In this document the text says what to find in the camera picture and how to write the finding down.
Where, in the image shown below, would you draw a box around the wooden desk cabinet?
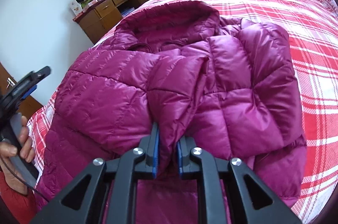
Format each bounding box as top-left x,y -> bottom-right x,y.
74,0 -> 148,44

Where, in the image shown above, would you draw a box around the magenta puffer jacket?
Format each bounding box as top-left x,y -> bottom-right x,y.
36,1 -> 307,223

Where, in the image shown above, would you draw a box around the brown wooden door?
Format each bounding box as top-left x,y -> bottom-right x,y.
1,64 -> 42,119

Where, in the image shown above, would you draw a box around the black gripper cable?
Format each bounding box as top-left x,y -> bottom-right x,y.
0,153 -> 51,203

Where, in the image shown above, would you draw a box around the pink floral blanket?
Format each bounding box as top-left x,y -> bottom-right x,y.
305,0 -> 338,19

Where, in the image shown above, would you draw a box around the left hand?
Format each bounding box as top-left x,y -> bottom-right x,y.
1,115 -> 35,195

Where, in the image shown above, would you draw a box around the white box on desk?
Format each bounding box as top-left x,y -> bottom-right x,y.
69,0 -> 83,16

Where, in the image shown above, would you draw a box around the silver door handle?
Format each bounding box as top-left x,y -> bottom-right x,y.
6,77 -> 15,89

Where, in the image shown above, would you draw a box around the red plaid bed sheet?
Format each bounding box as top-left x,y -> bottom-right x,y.
29,0 -> 337,223

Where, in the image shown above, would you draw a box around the red left sleeve forearm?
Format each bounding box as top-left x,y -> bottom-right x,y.
1,172 -> 37,224

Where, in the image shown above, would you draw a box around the stacked books in cabinet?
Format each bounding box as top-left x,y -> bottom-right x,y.
121,7 -> 135,18

